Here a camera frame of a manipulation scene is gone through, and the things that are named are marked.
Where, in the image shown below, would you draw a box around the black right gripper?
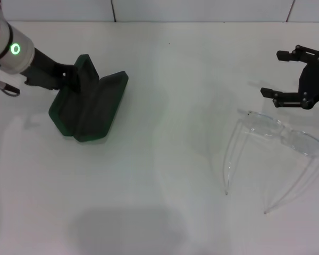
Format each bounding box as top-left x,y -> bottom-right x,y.
260,45 -> 319,110

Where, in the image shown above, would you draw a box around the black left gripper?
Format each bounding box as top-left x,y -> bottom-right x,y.
23,47 -> 83,94

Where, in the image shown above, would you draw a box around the green glasses case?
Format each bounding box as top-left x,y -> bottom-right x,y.
48,54 -> 129,143

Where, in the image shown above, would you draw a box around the clear white glasses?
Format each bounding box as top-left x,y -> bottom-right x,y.
223,109 -> 319,215

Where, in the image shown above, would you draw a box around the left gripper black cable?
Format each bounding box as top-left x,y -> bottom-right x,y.
0,81 -> 21,97

